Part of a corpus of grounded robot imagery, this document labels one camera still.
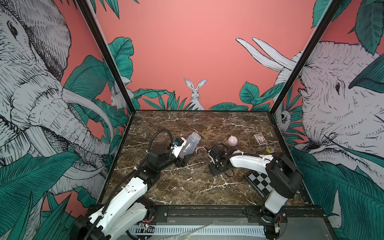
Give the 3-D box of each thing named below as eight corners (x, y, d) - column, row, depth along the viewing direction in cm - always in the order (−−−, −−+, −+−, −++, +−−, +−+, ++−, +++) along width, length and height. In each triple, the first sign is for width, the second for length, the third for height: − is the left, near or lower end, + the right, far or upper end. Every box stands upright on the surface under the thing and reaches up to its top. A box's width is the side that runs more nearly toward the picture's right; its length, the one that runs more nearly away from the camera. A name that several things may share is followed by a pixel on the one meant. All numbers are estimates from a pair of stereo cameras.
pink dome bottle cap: (228, 146, 103) (229, 142, 99) (227, 139, 107) (228, 135, 103) (236, 146, 103) (238, 142, 99) (235, 139, 107) (236, 135, 103)
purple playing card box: (260, 145, 103) (261, 143, 102) (254, 136, 109) (254, 134, 107) (266, 144, 104) (267, 142, 103) (260, 134, 109) (261, 132, 108)
